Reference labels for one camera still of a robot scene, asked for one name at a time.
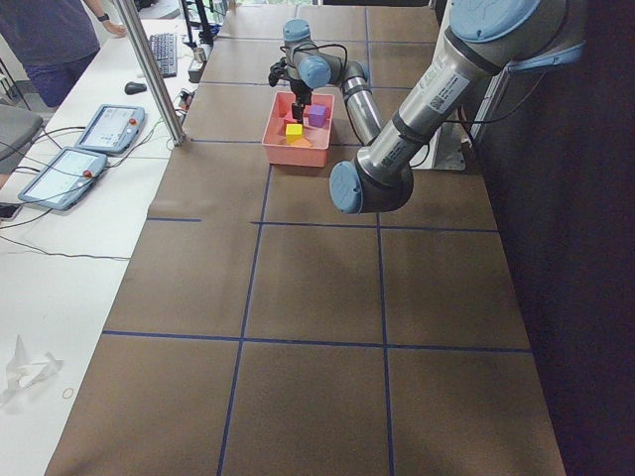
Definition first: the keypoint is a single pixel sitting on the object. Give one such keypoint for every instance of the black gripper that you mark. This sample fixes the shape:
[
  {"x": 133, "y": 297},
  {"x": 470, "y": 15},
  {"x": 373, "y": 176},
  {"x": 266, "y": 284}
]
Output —
[{"x": 300, "y": 91}]

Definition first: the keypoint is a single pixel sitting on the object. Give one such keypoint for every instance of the purple foam block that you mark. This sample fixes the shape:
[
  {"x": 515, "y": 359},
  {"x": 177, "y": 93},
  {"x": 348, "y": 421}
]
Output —
[{"x": 317, "y": 115}]

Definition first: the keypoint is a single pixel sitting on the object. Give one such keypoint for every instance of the yellow foam block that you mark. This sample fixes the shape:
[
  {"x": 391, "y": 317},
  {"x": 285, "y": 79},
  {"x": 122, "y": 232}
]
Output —
[{"x": 294, "y": 131}]

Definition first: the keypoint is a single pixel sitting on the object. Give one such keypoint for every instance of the orange foam block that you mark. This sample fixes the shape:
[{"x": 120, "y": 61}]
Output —
[{"x": 301, "y": 143}]

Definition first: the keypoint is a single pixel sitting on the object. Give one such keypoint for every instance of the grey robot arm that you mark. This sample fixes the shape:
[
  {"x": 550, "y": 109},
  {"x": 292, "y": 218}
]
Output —
[
  {"x": 481, "y": 39},
  {"x": 307, "y": 66}
]

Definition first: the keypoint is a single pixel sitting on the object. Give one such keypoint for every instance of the pink plastic bin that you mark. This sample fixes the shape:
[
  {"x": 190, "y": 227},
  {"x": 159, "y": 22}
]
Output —
[{"x": 276, "y": 149}]

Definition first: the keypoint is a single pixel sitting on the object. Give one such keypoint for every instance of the metal cylinder cup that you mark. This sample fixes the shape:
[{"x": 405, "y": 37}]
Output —
[{"x": 199, "y": 54}]

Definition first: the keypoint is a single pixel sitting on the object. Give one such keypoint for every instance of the black keyboard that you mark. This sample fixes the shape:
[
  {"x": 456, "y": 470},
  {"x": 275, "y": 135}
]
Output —
[{"x": 165, "y": 52}]

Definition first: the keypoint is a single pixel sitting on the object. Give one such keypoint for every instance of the black computer mouse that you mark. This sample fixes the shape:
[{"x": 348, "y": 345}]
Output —
[{"x": 133, "y": 87}]

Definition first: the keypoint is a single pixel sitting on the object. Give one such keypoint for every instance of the upper teach pendant tablet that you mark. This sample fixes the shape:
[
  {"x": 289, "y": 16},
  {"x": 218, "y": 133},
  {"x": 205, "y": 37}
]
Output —
[{"x": 112, "y": 129}]

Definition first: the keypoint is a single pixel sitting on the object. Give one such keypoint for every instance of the teach pendant tablet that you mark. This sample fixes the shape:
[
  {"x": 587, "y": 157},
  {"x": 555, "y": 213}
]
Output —
[
  {"x": 65, "y": 179},
  {"x": 112, "y": 129}
]

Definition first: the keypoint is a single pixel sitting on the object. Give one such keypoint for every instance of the lower teach pendant tablet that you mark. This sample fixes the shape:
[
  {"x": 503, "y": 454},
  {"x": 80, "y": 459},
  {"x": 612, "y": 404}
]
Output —
[{"x": 65, "y": 179}]

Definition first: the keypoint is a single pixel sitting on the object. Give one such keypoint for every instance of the person in blue shirt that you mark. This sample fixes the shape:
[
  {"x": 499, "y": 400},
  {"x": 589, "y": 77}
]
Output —
[{"x": 54, "y": 41}]

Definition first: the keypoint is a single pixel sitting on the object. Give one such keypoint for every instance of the crumpled white paper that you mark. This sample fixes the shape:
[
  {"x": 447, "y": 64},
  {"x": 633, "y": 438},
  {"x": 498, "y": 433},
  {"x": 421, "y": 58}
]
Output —
[{"x": 22, "y": 372}]

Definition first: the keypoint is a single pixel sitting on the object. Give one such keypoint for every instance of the aluminium frame post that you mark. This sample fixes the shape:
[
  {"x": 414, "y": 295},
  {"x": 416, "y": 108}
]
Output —
[{"x": 128, "y": 14}]

